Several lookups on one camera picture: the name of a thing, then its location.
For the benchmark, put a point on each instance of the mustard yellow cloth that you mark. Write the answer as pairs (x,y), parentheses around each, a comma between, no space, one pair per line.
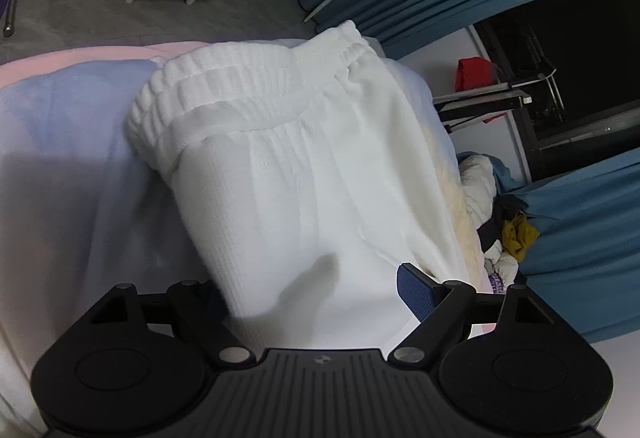
(520,235)

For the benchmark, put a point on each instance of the red bag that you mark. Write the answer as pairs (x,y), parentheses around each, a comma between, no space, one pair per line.
(475,75)

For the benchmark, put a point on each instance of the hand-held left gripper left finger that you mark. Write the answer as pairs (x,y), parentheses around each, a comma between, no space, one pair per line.
(201,310)

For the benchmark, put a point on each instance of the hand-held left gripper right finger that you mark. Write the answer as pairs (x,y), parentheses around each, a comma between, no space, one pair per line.
(416,292)

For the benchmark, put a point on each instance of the cream fluffy cloth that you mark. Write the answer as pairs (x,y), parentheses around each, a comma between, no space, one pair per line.
(457,198)

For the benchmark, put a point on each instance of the dark window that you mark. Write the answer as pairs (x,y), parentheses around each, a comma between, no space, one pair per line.
(585,62)

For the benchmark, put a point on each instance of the white pants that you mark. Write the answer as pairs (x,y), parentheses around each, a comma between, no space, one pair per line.
(300,178)

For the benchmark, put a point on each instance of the pile of mixed clothes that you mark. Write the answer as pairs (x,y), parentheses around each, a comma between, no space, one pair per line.
(482,188)

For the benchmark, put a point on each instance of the pastel blue pink blanket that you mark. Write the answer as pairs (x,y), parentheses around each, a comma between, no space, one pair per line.
(65,157)

